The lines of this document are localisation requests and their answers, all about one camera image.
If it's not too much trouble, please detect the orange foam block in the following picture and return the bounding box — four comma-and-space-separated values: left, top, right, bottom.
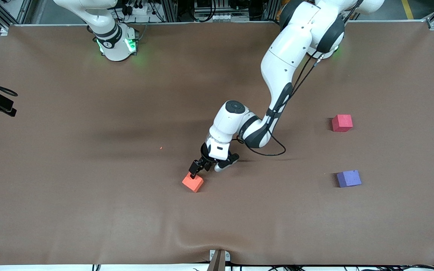
182, 173, 204, 193

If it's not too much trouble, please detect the brown table mat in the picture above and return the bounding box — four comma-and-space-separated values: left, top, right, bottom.
0, 21, 434, 266

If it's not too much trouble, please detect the red foam block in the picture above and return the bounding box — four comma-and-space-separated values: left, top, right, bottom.
332, 114, 353, 132

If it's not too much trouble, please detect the white terminal block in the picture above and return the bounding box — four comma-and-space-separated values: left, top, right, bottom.
212, 13, 250, 22

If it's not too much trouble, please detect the purple foam block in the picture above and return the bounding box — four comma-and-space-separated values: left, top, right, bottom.
336, 170, 362, 188

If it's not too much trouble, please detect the white power strip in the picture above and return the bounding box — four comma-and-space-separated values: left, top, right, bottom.
125, 3, 154, 17

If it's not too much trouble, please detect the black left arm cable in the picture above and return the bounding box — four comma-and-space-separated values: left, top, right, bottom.
234, 0, 364, 157

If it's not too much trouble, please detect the grey metal clamp bracket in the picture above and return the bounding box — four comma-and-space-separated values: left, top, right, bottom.
209, 249, 231, 271

